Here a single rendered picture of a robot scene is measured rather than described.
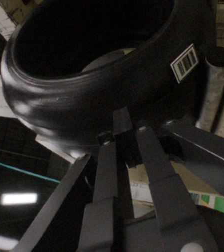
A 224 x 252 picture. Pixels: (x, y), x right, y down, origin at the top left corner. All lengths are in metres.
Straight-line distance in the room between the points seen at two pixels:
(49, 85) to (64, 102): 0.05
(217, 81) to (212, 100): 0.06
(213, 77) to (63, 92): 0.27
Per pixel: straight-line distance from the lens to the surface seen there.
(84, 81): 0.35
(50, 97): 0.37
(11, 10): 0.95
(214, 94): 0.42
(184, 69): 0.36
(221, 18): 1.09
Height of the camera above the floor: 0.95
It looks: 22 degrees up
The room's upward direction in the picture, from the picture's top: 84 degrees counter-clockwise
